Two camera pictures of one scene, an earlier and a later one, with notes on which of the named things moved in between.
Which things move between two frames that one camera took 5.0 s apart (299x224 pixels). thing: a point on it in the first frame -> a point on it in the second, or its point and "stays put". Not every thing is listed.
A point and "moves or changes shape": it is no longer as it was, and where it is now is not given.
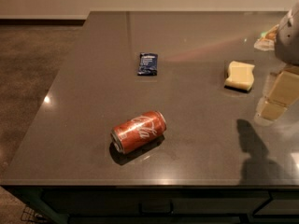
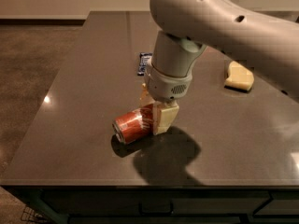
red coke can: x=138 y=132 moves or changes shape
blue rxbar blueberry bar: x=148 y=64 stays put
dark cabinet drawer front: x=155 y=203 stays put
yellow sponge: x=240 y=77 stays put
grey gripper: x=288 y=39 -> x=165 y=86
